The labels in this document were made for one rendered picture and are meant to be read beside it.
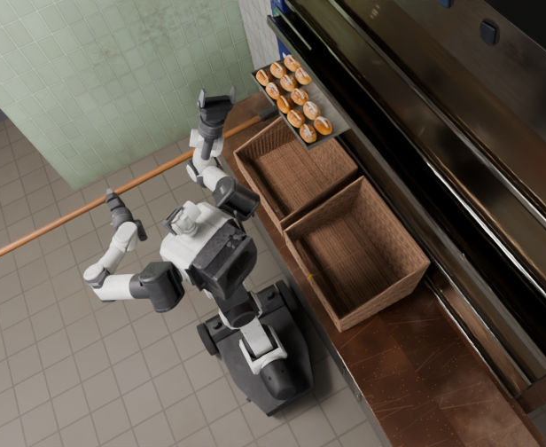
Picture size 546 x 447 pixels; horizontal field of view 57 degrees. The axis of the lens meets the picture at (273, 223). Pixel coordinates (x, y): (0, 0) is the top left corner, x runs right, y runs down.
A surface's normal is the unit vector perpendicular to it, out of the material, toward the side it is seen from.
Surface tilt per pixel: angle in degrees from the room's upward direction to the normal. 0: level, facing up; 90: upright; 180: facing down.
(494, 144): 70
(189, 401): 0
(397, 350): 0
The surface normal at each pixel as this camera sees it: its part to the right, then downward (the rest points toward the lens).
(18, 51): 0.44, 0.74
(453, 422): -0.15, -0.49
